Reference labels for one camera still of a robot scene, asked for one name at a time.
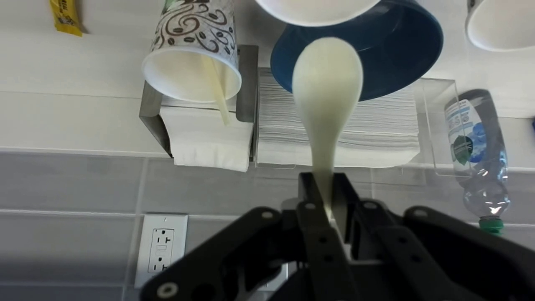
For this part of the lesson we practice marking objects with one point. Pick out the blue bowl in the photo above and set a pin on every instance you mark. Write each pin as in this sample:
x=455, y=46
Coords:
x=401, y=51

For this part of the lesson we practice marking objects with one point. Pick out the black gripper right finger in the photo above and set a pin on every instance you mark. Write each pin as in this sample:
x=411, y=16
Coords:
x=401, y=252

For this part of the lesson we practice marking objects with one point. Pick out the white plastic spoon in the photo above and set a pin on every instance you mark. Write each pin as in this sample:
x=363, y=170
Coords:
x=328, y=90

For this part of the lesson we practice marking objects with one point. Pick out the white folded napkins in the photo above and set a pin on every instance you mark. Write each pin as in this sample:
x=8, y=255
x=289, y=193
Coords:
x=206, y=143

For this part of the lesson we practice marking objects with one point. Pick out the white wall outlet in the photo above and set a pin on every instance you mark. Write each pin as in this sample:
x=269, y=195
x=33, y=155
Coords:
x=160, y=252

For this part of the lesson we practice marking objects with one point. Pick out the clear acrylic napkin holder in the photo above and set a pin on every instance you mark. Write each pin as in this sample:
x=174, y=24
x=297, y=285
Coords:
x=435, y=123

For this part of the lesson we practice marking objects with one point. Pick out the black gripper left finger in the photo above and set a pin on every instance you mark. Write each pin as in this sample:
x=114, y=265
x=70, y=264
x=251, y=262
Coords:
x=318, y=245

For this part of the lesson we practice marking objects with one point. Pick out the yellow snack packet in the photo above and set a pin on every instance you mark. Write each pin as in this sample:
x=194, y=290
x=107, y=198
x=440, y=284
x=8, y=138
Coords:
x=67, y=18

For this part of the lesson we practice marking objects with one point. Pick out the clear bottle green cap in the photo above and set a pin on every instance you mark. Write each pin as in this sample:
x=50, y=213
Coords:
x=478, y=162

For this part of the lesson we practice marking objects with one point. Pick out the patterned paper cup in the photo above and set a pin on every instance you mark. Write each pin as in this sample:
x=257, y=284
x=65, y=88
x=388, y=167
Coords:
x=189, y=34
x=501, y=26
x=318, y=13

